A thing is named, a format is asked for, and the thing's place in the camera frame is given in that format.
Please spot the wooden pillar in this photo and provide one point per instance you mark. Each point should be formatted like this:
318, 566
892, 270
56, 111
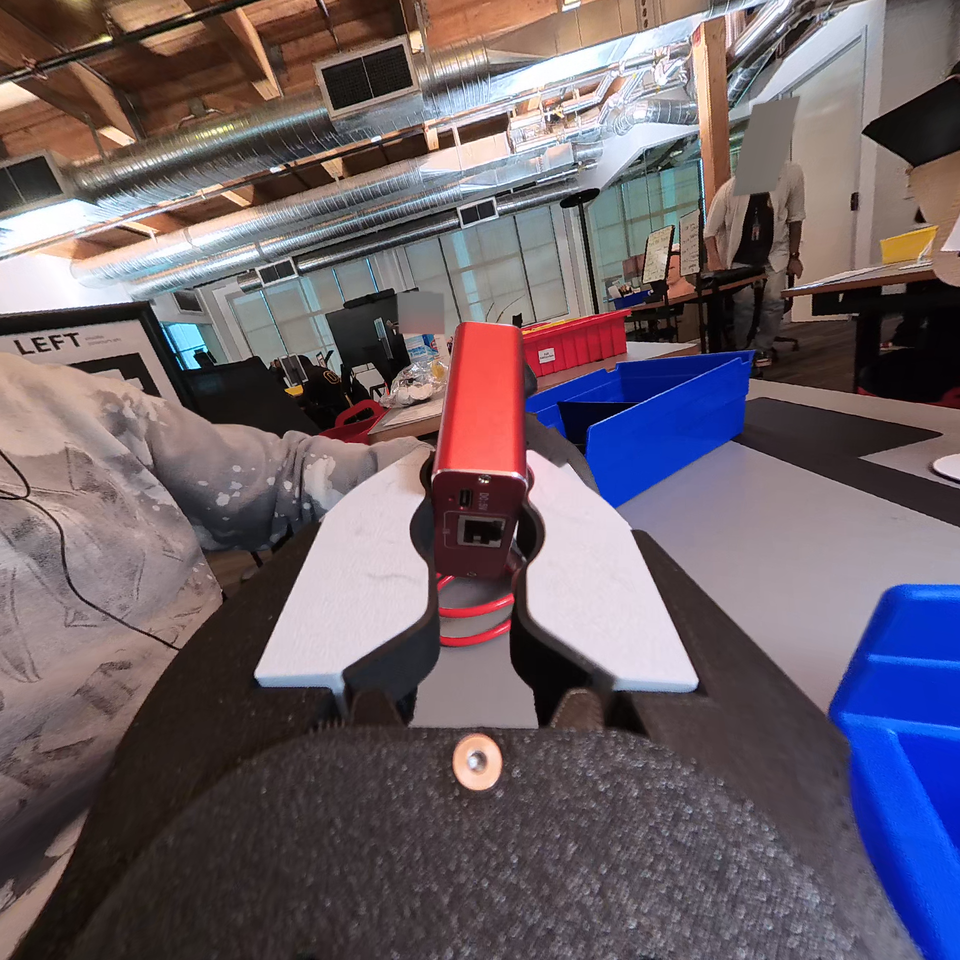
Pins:
711, 112

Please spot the large ceiling vent grille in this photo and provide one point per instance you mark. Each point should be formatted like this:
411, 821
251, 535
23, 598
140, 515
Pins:
367, 75

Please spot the blue plastic bin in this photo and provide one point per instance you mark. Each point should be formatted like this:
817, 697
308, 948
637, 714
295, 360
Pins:
900, 787
660, 450

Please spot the clear plastic bag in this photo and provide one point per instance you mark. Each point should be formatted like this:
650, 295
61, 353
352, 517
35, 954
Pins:
416, 382

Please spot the black floor lamp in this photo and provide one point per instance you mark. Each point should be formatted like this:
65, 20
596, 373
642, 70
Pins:
589, 255

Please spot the black framed sign board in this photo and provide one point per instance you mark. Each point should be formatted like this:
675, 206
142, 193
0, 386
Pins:
658, 255

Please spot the white stand base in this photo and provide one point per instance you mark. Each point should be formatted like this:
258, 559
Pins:
949, 466

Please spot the white sign board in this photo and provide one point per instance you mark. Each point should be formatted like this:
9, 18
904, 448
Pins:
690, 240

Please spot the glass window wall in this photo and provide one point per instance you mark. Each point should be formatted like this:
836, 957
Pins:
487, 262

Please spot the yellow plastic bin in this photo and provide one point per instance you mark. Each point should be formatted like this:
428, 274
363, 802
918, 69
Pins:
907, 246

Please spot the person's left forearm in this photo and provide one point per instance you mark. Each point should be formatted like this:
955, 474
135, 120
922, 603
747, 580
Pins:
285, 472

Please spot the red metal box with ethernet port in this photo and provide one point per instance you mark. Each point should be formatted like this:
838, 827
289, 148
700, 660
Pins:
480, 405

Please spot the large silver ventilation duct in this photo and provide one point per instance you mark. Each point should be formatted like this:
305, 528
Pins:
225, 142

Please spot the long silver ventilation duct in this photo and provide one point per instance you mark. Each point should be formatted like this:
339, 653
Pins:
300, 225

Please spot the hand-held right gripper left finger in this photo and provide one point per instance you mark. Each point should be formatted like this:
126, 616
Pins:
352, 585

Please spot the red plastic crate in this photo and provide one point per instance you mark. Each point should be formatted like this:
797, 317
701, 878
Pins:
577, 345

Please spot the black office chair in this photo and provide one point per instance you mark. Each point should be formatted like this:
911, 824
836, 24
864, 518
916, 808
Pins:
240, 397

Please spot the black table mat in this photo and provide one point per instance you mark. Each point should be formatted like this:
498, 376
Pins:
825, 435

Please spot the cardboard cutout with black cap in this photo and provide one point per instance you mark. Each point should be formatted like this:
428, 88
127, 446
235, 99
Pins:
937, 195

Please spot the grey desk with black legs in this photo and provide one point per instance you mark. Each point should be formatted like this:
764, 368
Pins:
855, 281

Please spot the person's grey patterned shirt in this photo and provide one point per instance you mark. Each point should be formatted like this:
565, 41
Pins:
82, 675

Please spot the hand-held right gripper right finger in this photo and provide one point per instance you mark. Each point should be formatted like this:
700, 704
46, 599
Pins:
592, 592

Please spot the wooden desk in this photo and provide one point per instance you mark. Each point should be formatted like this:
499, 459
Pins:
675, 296

